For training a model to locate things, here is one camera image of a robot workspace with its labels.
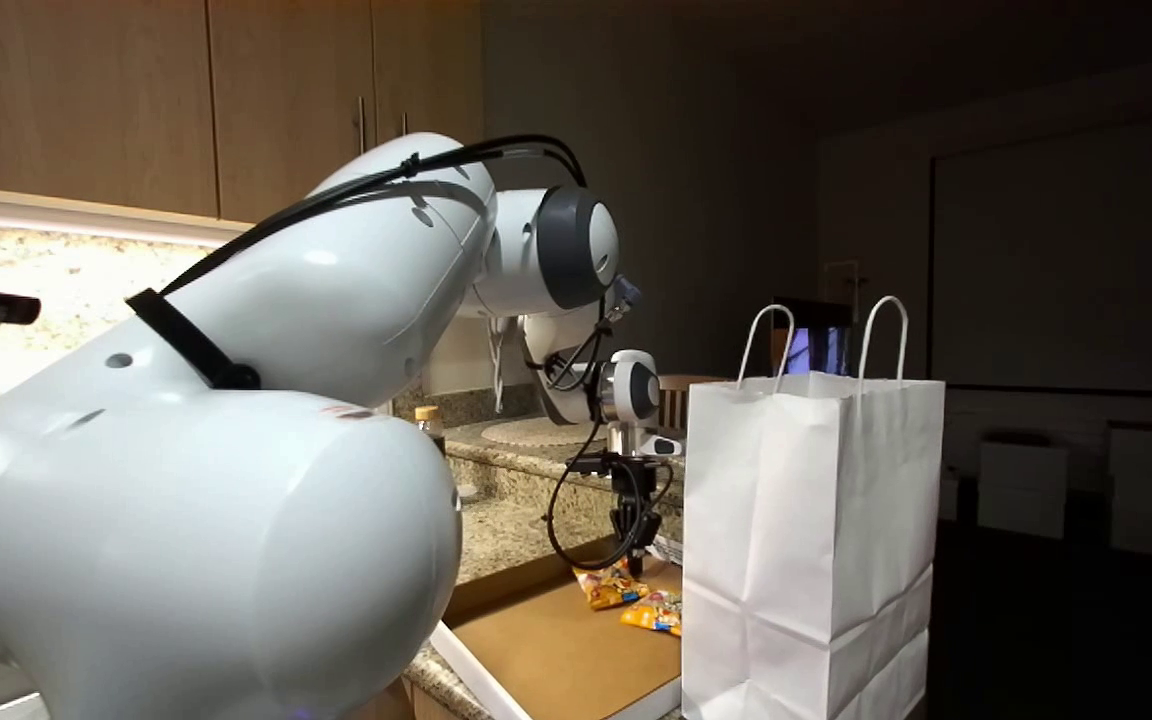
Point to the white paper bag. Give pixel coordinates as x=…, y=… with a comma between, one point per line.
x=800, y=533

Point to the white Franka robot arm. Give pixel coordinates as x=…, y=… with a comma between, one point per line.
x=201, y=533

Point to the wooden wall cabinets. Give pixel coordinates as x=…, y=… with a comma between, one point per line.
x=71, y=95

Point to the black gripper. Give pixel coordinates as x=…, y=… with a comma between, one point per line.
x=639, y=483

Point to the white cube stool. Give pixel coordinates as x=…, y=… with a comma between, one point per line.
x=1021, y=485
x=1148, y=493

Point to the wooden slat chair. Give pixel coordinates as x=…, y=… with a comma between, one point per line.
x=678, y=392

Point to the dark sauce bottle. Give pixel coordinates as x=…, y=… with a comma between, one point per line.
x=428, y=418

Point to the dark framed wall panel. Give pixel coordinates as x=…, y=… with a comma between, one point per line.
x=1059, y=254

